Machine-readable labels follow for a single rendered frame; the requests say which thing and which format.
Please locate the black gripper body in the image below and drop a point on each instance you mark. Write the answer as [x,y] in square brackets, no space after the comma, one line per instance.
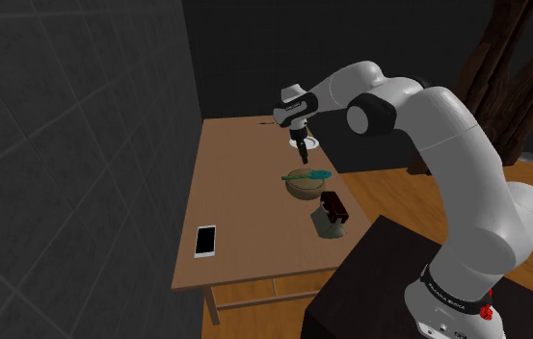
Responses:
[301,146]

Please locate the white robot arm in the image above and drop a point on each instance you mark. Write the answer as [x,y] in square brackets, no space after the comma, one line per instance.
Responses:
[463,178]

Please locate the white plate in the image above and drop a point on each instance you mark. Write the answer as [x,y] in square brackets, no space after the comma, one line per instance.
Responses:
[312,142]

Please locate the teal and green spoon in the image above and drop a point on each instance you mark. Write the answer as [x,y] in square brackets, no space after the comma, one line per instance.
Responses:
[310,175]

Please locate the tan wooden bowl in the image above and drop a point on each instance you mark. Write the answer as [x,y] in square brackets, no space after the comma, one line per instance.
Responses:
[303,188]

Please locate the brown wooden table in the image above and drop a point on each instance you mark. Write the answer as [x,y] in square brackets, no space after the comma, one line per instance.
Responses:
[242,202]

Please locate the white smartphone with black screen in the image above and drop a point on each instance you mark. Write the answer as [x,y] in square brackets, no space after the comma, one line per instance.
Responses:
[205,241]

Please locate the dark robot stand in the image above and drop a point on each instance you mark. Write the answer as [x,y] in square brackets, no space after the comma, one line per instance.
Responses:
[364,286]

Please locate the dark brown wooden tree trunk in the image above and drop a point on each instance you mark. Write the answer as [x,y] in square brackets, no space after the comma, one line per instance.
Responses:
[510,75]

